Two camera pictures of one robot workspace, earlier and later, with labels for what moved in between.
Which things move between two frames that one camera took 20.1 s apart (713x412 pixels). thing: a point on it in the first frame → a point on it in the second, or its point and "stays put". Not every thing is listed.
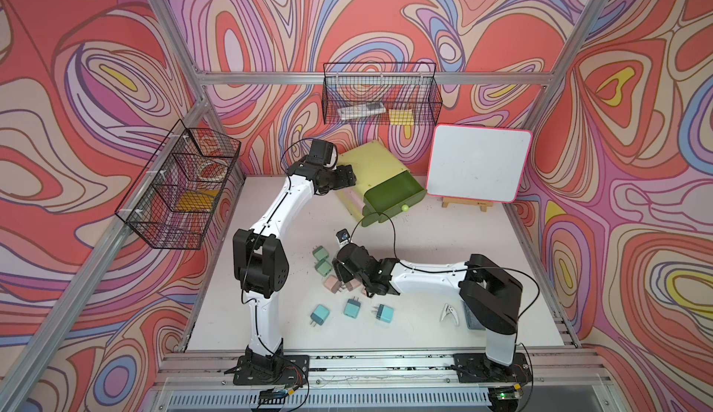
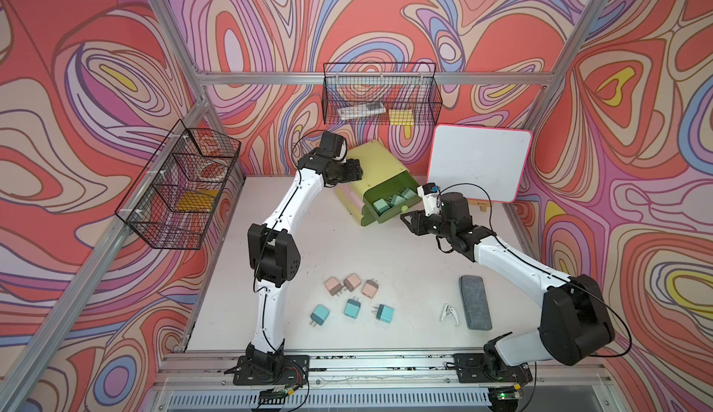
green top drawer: [391, 198] stays put
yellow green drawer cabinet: [382, 185] stays put
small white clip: [448, 309] stays put
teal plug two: [352, 307] stays put
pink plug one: [332, 283] stays put
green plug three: [323, 267] → [408, 193]
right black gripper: [341, 272] → [417, 221]
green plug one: [320, 253] → [397, 199]
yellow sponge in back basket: [401, 117] stays put
